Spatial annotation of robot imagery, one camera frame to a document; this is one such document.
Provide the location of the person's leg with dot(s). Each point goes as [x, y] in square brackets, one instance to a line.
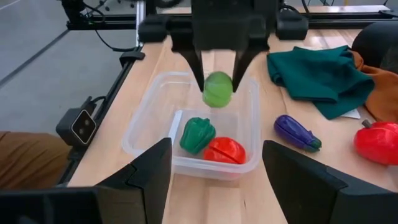
[31, 161]

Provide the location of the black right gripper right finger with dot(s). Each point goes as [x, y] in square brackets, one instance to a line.
[298, 186]

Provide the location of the silver aluminium post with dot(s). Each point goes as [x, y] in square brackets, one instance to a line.
[140, 18]

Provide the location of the orange cloth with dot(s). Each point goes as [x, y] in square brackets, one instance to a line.
[384, 96]

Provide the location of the light green toy cabbage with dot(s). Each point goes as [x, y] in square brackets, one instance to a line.
[217, 90]

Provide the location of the dark green cloth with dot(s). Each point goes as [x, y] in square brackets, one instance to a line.
[320, 77]

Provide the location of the black table clamp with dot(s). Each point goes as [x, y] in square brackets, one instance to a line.
[132, 57]

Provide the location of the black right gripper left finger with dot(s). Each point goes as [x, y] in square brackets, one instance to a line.
[146, 186]

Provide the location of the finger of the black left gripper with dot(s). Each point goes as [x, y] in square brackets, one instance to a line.
[195, 63]
[245, 60]

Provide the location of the red toy bell pepper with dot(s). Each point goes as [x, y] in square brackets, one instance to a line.
[377, 143]

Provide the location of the green toy bell pepper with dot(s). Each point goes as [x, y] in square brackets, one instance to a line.
[197, 135]

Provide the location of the small white card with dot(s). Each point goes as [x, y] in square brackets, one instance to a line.
[353, 114]

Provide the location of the black plant pot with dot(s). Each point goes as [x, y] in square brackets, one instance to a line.
[376, 43]

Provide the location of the purple toy eggplant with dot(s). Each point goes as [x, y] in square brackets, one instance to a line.
[295, 132]

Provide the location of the clear plastic tupperware container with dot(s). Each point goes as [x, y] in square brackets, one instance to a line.
[149, 124]

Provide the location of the red toy tomato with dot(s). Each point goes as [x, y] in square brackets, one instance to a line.
[225, 151]

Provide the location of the black table-level camera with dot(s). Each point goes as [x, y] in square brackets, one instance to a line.
[71, 124]

